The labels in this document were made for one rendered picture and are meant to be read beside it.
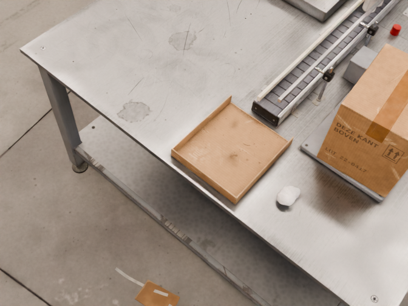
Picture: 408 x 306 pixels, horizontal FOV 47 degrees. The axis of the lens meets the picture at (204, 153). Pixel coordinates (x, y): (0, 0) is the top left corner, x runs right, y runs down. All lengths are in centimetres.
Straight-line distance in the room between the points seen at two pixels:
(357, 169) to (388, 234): 21
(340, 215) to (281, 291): 61
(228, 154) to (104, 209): 100
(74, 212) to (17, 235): 27
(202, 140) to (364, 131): 51
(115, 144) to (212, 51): 74
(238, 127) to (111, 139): 88
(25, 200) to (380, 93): 172
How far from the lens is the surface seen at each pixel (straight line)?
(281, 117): 158
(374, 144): 139
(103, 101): 165
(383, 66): 148
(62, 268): 228
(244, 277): 200
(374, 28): 184
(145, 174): 218
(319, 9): 199
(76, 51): 182
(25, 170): 256
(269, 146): 155
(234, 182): 146
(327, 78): 162
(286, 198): 143
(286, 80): 168
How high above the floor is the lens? 210
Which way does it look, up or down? 57 degrees down
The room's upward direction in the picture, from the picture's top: 6 degrees clockwise
